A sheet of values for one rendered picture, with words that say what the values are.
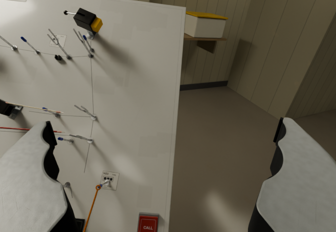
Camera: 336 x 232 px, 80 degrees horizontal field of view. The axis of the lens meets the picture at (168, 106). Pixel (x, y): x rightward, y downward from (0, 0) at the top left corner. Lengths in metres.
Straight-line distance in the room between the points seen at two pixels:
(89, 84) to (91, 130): 0.15
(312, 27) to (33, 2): 3.23
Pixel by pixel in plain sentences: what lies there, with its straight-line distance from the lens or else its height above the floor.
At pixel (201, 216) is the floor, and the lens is 2.00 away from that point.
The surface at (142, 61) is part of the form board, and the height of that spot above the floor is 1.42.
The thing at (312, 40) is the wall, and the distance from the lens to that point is 3.49.
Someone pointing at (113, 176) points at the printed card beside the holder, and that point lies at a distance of 0.65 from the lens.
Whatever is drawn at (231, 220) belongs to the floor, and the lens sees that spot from 2.07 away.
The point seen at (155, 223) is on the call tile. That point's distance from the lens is 0.63.
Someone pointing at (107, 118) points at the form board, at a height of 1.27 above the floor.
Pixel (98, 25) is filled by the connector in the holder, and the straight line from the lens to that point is 0.71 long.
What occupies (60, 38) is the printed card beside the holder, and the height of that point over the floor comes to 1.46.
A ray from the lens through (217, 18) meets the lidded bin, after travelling 3.13.
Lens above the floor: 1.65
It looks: 30 degrees down
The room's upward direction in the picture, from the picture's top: 8 degrees clockwise
